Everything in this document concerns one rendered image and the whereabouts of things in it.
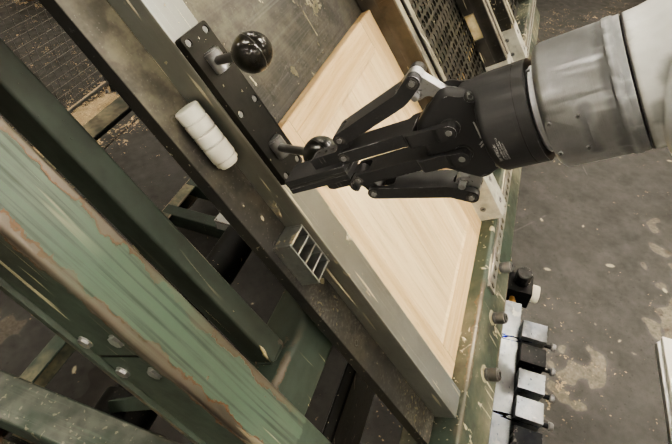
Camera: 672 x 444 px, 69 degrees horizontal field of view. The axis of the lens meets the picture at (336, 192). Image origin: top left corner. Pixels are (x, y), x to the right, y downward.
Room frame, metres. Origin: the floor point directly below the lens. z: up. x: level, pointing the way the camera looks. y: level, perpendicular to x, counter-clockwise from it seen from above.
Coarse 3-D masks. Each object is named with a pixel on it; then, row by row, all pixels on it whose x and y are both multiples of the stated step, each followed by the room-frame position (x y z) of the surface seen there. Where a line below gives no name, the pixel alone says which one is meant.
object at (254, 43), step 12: (240, 36) 0.40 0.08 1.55; (252, 36) 0.40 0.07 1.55; (264, 36) 0.41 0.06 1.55; (216, 48) 0.48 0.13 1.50; (240, 48) 0.39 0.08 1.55; (252, 48) 0.39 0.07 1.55; (264, 48) 0.40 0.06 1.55; (216, 60) 0.47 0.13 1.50; (228, 60) 0.44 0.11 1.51; (240, 60) 0.39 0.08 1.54; (252, 60) 0.39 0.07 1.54; (264, 60) 0.39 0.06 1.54; (216, 72) 0.47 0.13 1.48; (252, 72) 0.39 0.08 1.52
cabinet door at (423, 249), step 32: (352, 32) 0.81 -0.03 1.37; (352, 64) 0.75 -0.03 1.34; (384, 64) 0.84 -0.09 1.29; (320, 96) 0.63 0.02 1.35; (352, 96) 0.70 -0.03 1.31; (288, 128) 0.53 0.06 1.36; (320, 128) 0.58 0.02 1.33; (320, 192) 0.50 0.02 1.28; (352, 192) 0.55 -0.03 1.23; (352, 224) 0.50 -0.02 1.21; (384, 224) 0.55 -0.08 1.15; (416, 224) 0.62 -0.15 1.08; (448, 224) 0.69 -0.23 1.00; (480, 224) 0.79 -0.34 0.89; (384, 256) 0.50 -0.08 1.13; (416, 256) 0.56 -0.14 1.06; (448, 256) 0.63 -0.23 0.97; (416, 288) 0.51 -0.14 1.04; (448, 288) 0.57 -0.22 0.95; (416, 320) 0.45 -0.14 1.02; (448, 320) 0.50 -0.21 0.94; (448, 352) 0.45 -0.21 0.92
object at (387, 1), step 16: (368, 0) 0.90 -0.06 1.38; (384, 0) 0.89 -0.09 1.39; (400, 0) 0.92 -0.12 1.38; (384, 16) 0.89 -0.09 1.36; (400, 16) 0.88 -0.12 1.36; (384, 32) 0.89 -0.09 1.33; (400, 32) 0.88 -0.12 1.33; (416, 32) 0.91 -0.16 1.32; (400, 48) 0.88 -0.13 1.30; (416, 48) 0.87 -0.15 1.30; (400, 64) 0.88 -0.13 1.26; (432, 64) 0.90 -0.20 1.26; (480, 192) 0.81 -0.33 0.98; (496, 192) 0.82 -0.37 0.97; (480, 208) 0.80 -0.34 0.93; (496, 208) 0.79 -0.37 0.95
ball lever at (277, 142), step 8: (280, 136) 0.46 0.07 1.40; (320, 136) 0.39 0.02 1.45; (272, 144) 0.45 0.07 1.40; (280, 144) 0.45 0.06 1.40; (288, 144) 0.44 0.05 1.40; (312, 144) 0.38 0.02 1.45; (320, 144) 0.38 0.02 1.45; (328, 144) 0.38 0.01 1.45; (280, 152) 0.45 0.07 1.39; (288, 152) 0.43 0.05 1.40; (296, 152) 0.42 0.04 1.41; (304, 152) 0.38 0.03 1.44; (312, 152) 0.37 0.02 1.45; (304, 160) 0.38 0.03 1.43
